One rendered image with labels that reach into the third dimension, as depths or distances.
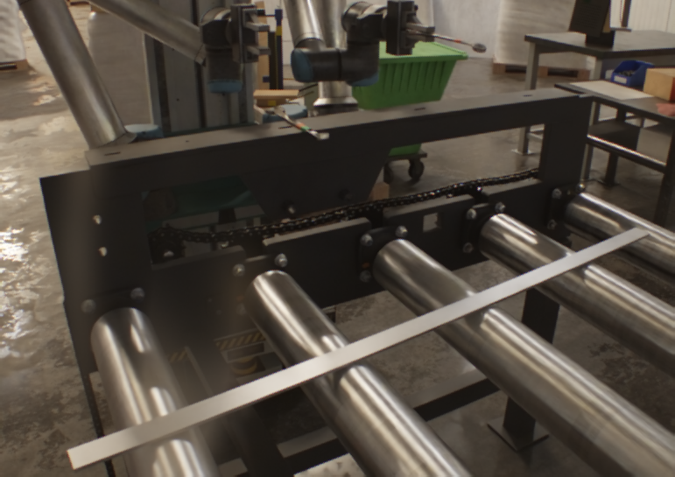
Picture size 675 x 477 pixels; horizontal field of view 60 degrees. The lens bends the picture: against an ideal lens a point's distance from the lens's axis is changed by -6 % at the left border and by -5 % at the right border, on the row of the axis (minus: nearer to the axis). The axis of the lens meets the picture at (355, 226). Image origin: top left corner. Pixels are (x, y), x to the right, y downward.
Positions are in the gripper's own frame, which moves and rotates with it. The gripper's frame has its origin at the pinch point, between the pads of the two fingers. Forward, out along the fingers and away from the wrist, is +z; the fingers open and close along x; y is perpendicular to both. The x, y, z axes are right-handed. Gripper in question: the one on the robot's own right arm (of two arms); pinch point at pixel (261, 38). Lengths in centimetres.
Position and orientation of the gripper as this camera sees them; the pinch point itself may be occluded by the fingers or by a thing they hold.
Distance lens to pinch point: 137.9
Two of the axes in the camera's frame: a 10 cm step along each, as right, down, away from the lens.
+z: 4.9, 3.8, -7.8
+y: 8.7, -2.0, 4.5
